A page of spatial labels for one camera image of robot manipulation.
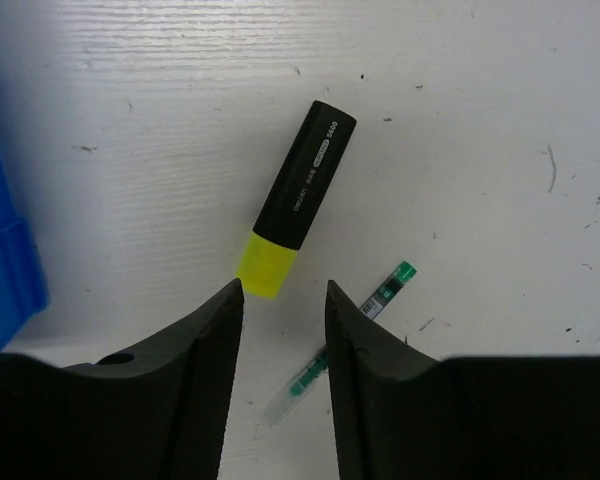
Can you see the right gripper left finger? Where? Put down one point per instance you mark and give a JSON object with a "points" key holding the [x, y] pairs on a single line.
{"points": [[155, 410]]}

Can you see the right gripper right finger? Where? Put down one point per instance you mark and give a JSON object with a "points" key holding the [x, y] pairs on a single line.
{"points": [[400, 414]]}

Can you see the yellow black highlighter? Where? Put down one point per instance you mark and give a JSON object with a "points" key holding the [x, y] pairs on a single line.
{"points": [[294, 199]]}

